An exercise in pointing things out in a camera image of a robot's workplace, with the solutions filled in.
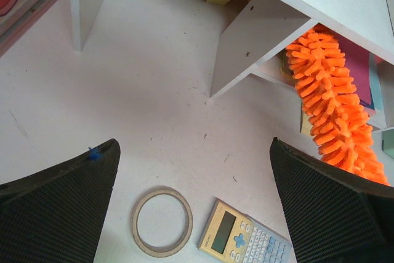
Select white wooden bookshelf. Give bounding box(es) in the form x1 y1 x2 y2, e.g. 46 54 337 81
210 0 393 130

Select clear tape roll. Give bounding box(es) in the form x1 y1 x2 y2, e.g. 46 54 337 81
130 186 193 259

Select beige blue calculator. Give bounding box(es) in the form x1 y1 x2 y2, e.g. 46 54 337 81
198 199 292 263

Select orange microfiber duster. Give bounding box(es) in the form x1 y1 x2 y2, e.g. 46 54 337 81
286 24 388 185

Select stack of coloured paper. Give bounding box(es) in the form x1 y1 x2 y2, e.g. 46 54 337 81
286 30 382 116

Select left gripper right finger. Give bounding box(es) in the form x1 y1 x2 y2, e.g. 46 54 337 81
269 137 393 262

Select yellow sticky notes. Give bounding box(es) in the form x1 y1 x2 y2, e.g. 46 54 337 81
300 103 313 137

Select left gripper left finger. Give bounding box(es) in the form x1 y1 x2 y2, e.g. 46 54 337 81
1 139 121 262

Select mint green desk organizer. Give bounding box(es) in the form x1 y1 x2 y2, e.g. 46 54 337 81
382 129 394 157

